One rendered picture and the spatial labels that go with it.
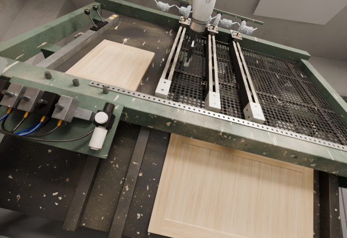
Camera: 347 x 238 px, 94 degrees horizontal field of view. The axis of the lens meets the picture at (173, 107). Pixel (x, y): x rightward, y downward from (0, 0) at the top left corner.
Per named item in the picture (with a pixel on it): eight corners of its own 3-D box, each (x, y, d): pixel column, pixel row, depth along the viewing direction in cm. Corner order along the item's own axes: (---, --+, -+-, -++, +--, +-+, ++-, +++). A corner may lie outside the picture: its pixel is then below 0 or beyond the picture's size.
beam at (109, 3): (95, 7, 160) (93, -5, 153) (99, 4, 167) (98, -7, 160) (303, 64, 167) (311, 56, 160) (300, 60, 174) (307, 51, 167)
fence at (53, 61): (37, 73, 82) (33, 66, 80) (113, 18, 150) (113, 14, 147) (46, 75, 83) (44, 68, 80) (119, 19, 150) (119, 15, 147)
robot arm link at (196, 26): (207, 18, 91) (204, 29, 95) (192, 14, 91) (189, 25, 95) (207, 23, 84) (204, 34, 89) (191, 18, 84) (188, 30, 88)
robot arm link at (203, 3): (211, 24, 85) (206, 16, 94) (223, -12, 74) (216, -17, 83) (191, 19, 83) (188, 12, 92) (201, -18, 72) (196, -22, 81)
